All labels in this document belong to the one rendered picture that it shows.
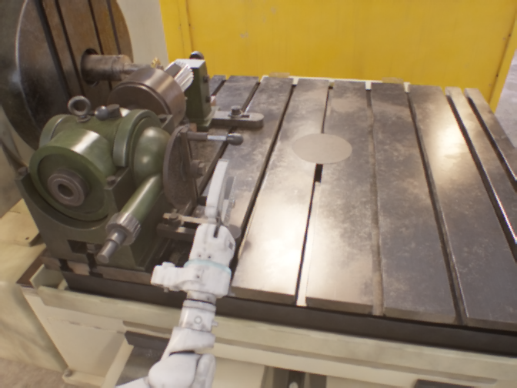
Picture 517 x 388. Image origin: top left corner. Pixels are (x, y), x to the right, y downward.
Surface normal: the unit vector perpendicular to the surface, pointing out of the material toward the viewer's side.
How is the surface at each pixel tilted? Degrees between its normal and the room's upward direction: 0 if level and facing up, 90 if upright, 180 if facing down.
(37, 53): 90
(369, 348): 90
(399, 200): 0
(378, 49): 90
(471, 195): 0
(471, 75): 90
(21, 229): 0
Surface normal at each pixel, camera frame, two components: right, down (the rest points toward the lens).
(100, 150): 0.69, -0.47
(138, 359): -0.04, -0.80
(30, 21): 0.98, 0.10
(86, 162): -0.20, 0.59
